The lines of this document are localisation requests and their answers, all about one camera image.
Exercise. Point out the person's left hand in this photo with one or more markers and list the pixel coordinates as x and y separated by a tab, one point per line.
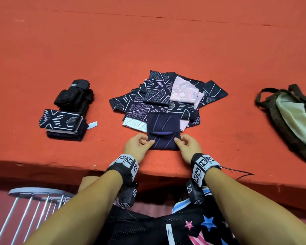
135	147

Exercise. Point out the person's right hand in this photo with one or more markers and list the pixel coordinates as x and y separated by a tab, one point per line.
191	149

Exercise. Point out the person's left thumb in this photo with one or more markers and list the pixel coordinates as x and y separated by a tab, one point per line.
148	144

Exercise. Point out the person's right thumb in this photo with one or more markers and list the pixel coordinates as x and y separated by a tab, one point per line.
180	144

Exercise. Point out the navy purple-striped sock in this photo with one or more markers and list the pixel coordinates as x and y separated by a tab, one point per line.
163	130

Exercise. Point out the person's left forearm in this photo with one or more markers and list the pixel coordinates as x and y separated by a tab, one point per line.
84	211

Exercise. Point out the person's right forearm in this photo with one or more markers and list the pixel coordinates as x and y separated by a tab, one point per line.
247	209

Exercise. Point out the white patterned sock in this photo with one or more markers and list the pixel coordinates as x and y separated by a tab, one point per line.
135	124

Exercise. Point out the pile of dark patterned socks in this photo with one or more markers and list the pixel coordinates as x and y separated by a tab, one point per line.
155	94

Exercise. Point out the pink patterned sock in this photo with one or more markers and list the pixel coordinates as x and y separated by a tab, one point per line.
183	91

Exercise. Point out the small white label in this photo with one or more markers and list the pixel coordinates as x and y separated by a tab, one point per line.
92	125

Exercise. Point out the person's leg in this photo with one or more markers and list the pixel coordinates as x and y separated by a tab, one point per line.
88	183

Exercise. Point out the folded dark purple sock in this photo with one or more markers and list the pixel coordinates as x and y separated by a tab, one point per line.
71	135

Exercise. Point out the black star-print mesh shorts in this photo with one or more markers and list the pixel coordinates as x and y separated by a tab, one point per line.
148	229

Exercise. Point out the stack of folded black socks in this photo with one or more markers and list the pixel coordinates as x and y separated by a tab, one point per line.
75	96

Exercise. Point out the folded navy white-patterned sock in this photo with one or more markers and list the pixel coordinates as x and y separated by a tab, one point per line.
60	119

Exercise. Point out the dark brown cloth bag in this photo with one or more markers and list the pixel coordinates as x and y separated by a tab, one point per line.
293	122

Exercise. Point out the right wrist camera with markers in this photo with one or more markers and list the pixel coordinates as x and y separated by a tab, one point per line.
201	167

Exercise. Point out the wrist camera with markers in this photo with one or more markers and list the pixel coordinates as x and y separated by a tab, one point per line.
201	167
125	167

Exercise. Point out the left wrist camera with markers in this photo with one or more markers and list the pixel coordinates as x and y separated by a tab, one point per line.
125	167

